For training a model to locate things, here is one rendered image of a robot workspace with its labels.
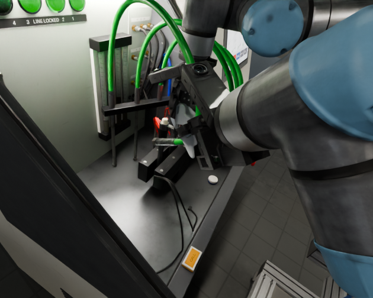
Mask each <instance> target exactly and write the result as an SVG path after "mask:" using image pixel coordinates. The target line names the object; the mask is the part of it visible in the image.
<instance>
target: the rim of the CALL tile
mask: <svg viewBox="0 0 373 298"><path fill-rule="evenodd" d="M192 248H193V249H195V250H197V249H196V248H194V247H193V246H191V248H190V249H189V251H188V253H187V255H186V257H185V259H184V261H183V263H182V265H184V266H185V267H187V268H189V269H190V270H192V271H193V270H194V268H195V266H196V264H197V262H198V260H199V258H200V256H201V254H202V252H201V251H199V250H197V251H198V252H200V254H199V256H198V258H197V260H196V262H195V264H194V266H193V268H192V267H190V266H188V265H187V264H185V263H184V262H185V261H186V259H187V257H188V255H189V253H190V251H191V250H192Z"/></svg>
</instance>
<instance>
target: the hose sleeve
mask: <svg viewBox="0 0 373 298"><path fill-rule="evenodd" d="M176 139H178V138H158V139H156V144H157V145H162V146H164V145H166V146H177V145H175V143H174V141H175V140H176Z"/></svg>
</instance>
